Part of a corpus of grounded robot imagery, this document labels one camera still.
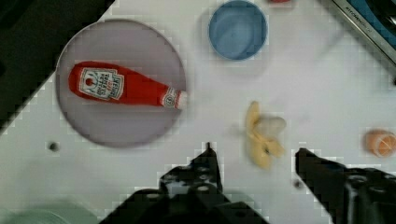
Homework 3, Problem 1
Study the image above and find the red plush ketchup bottle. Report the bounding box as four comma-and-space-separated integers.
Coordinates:
68, 61, 188, 110

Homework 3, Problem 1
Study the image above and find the green mug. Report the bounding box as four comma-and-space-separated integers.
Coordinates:
1, 207, 98, 224

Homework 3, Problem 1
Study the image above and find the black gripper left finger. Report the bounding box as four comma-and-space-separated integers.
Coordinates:
101, 145, 268, 224

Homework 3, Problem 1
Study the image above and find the blue plastic bowl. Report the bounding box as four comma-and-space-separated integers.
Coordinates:
207, 0, 269, 62

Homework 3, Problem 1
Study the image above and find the red toy strawberry by bowl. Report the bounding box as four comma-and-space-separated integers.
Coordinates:
269, 0, 291, 3

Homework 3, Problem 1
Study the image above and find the silver toaster oven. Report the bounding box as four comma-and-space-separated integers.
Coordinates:
324, 0, 396, 64

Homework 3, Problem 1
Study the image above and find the grey round plate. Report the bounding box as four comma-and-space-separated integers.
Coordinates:
56, 20, 187, 148

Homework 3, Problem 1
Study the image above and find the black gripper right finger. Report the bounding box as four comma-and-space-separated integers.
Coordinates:
295, 148, 396, 224

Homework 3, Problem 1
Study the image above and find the orange toy half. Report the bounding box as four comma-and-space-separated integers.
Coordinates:
365, 130, 396, 158

